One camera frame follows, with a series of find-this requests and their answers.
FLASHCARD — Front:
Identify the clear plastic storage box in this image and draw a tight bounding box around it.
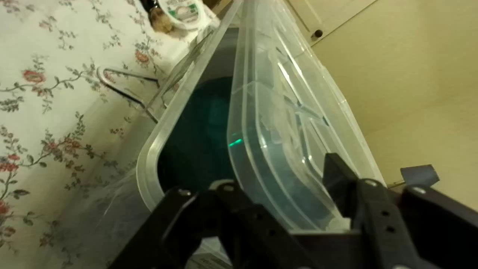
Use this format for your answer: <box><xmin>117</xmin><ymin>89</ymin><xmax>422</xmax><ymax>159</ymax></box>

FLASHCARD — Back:
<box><xmin>65</xmin><ymin>0</ymin><xmax>244</xmax><ymax>269</ymax></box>

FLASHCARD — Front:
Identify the small round white container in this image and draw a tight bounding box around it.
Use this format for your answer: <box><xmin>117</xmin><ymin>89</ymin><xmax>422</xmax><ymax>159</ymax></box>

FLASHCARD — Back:
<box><xmin>139</xmin><ymin>0</ymin><xmax>218</xmax><ymax>34</ymax></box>

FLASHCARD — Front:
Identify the white panel door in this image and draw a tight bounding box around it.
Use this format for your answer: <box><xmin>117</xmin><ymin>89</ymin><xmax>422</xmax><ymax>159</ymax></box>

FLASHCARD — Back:
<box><xmin>287</xmin><ymin>0</ymin><xmax>377</xmax><ymax>45</ymax></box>

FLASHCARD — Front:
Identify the wire clothes hanger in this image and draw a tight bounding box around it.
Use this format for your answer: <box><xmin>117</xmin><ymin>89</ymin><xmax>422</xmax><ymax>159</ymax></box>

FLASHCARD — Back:
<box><xmin>97</xmin><ymin>66</ymin><xmax>162</xmax><ymax>123</ymax></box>

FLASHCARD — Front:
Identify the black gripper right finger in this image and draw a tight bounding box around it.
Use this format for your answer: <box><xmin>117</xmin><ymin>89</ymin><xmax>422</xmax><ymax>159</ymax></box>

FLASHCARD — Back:
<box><xmin>323</xmin><ymin>153</ymin><xmax>478</xmax><ymax>269</ymax></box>

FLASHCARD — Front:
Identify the floral bed sheet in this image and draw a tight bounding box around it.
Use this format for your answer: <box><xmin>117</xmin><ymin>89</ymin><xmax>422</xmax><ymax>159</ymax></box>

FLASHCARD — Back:
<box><xmin>0</xmin><ymin>0</ymin><xmax>221</xmax><ymax>269</ymax></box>

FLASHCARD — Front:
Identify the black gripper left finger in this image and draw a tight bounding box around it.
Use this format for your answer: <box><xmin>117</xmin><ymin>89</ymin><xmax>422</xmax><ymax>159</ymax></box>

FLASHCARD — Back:
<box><xmin>109</xmin><ymin>178</ymin><xmax>330</xmax><ymax>269</ymax></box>

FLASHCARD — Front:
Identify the clear plastic box lid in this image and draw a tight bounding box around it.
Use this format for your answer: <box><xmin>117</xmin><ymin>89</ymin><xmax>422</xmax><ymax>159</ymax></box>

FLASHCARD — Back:
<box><xmin>227</xmin><ymin>0</ymin><xmax>383</xmax><ymax>234</ymax></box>

